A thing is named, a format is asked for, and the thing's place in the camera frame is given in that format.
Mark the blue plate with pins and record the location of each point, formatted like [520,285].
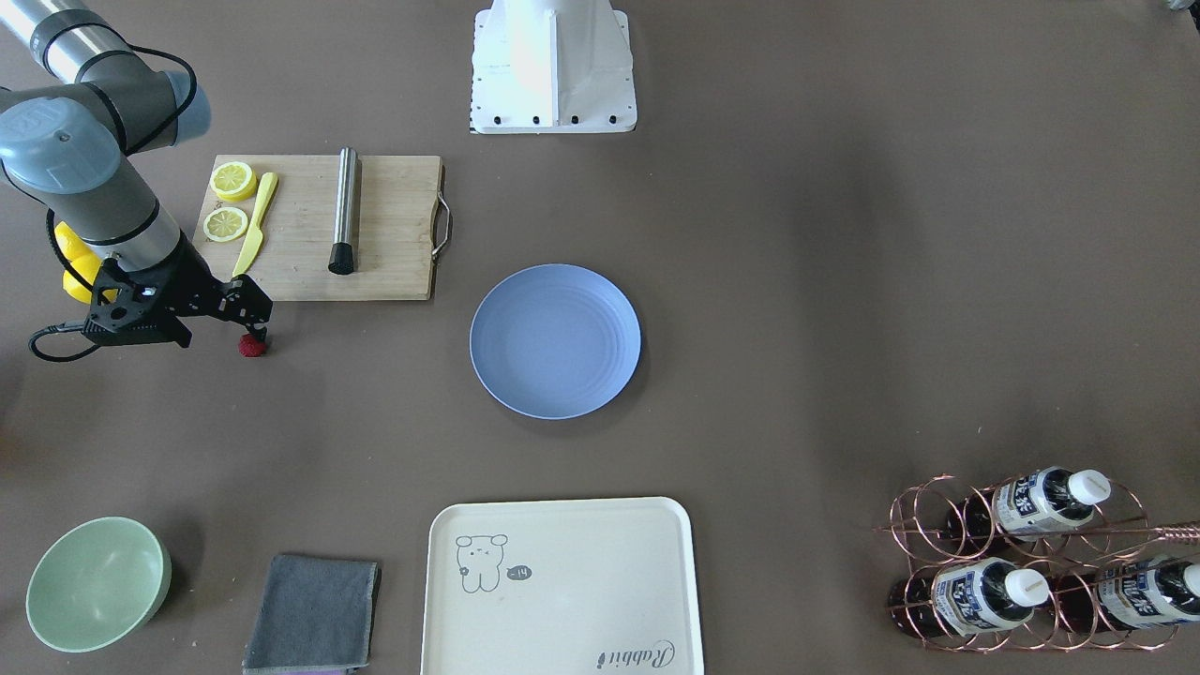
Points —
[555,341]

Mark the cream rabbit tray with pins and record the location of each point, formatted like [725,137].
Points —
[597,586]

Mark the yellow plastic knife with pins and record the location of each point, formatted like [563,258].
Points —
[254,236]

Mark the lemon slice upper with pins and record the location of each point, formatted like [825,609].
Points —
[225,224]

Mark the yellow lemon near bowl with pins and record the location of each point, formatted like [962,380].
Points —
[69,243]

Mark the steel muddler black cap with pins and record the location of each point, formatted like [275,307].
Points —
[342,259]

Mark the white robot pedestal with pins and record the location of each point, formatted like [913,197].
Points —
[552,67]

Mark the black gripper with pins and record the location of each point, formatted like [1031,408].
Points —
[194,278]

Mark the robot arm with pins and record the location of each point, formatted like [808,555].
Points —
[69,147]

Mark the wooden cutting board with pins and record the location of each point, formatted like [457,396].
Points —
[394,238]

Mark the yellow lemon outer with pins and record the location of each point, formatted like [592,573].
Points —
[87,267]

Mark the grey folded cloth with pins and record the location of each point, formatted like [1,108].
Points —
[316,617]

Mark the copper wire bottle rack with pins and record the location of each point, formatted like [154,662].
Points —
[1120,535]

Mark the red strawberry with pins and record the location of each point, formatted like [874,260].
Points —
[251,346]

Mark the lemon half lower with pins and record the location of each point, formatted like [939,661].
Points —
[233,181]

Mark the tea bottle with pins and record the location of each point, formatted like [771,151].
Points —
[1049,501]
[1147,594]
[965,600]

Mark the green bowl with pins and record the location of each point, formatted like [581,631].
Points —
[97,583]

